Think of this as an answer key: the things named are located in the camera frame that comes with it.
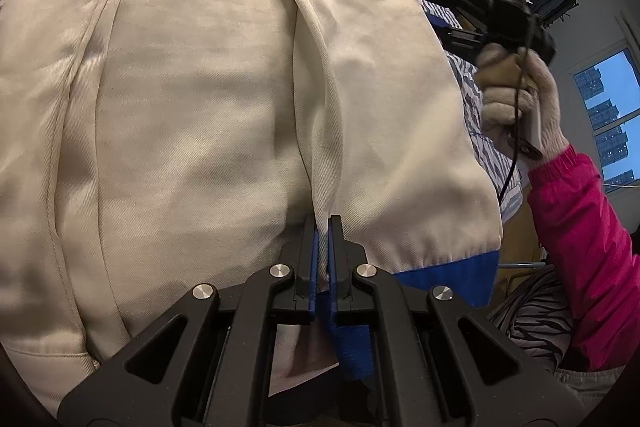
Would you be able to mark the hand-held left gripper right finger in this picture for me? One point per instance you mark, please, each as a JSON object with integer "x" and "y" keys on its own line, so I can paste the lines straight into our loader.
{"x": 334, "y": 277}

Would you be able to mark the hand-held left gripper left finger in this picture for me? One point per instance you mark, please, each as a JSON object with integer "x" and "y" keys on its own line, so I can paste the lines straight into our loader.
{"x": 312, "y": 277}

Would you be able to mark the beige and blue work jacket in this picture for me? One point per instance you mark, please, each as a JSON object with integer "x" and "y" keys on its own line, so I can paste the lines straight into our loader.
{"x": 200, "y": 107}

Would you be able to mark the person's right forearm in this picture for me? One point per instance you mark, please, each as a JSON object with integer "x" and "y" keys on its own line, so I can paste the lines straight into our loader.
{"x": 585, "y": 227}

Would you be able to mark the person's right hand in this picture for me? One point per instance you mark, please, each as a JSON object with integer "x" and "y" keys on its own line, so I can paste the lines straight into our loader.
{"x": 500, "y": 107}

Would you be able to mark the window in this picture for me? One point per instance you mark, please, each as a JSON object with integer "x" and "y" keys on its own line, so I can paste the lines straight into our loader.
{"x": 610, "y": 107}

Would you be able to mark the bed with striped sheet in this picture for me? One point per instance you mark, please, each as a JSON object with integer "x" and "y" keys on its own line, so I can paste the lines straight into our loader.
{"x": 492, "y": 167}

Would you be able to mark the zebra patterned pants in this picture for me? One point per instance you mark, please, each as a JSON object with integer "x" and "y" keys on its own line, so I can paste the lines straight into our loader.
{"x": 535, "y": 317}

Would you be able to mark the grey cloth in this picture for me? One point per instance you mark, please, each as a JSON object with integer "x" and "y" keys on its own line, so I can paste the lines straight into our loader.
{"x": 590, "y": 384}

